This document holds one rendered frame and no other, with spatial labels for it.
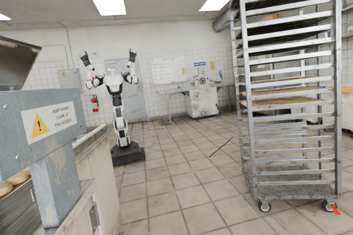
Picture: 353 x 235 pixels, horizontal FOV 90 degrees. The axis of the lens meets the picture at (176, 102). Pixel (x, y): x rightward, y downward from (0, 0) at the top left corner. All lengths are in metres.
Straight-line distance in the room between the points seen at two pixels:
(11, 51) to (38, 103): 0.19
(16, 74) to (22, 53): 0.06
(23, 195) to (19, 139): 0.29
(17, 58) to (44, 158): 0.30
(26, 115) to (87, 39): 5.56
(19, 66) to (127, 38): 5.26
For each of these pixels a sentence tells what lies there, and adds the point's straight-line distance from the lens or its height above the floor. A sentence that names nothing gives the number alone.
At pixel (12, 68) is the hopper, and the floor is 1.25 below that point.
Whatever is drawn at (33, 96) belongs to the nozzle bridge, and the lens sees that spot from 0.52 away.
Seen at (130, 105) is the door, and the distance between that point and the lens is 5.74.
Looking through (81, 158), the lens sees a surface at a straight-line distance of 1.09.
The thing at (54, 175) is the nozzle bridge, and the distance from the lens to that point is 0.56.
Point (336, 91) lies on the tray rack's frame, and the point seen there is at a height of 0.95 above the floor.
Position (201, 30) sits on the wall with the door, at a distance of 6.26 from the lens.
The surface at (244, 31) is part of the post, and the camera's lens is 1.48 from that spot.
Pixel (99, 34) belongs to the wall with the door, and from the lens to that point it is 5.97.
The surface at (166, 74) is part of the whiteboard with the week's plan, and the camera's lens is 5.73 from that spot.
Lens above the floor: 1.16
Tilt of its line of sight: 7 degrees down
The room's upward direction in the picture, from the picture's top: 7 degrees counter-clockwise
